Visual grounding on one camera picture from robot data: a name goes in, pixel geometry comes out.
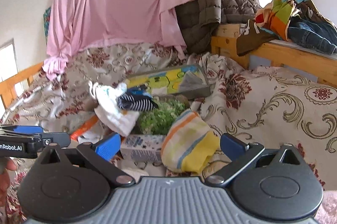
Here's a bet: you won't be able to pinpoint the dark brown cloth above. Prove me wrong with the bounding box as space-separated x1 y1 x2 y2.
236 19 277 57

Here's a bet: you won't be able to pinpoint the white blue speckled box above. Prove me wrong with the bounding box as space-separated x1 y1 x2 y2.
120 134 166 163

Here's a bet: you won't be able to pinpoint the orange white box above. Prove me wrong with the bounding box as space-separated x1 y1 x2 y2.
70 115 99 141

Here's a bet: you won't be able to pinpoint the wooden bed frame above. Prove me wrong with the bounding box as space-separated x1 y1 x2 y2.
211 24 336 88

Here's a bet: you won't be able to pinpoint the pink hanging sheet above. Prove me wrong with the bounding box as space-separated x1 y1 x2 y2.
43 0 192 80

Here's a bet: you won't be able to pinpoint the wooden side rail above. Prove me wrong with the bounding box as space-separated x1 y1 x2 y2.
0 62 43 109

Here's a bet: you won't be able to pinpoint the person's left hand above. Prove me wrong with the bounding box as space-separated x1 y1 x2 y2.
0 158 17 207

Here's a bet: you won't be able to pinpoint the navy striped sock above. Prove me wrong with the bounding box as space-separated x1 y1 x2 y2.
116 85 158 112

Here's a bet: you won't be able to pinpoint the striped yellow orange towel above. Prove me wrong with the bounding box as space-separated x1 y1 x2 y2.
160 109 220 174

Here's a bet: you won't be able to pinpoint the brown quilted jacket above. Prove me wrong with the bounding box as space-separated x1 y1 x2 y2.
175 0 261 54

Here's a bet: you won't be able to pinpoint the blue denim jeans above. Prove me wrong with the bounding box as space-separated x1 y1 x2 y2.
287 15 336 55

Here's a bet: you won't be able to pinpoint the bag of green pieces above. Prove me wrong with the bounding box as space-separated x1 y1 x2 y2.
136 95 190 135

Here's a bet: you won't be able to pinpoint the white muslin cloth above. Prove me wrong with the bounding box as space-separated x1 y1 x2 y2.
88 81 140 137

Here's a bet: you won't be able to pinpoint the grey tray with colourful picture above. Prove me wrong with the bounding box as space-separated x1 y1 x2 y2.
126 64 211 100

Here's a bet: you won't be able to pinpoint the floral beige bedspread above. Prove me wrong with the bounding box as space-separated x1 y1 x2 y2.
0 42 337 224

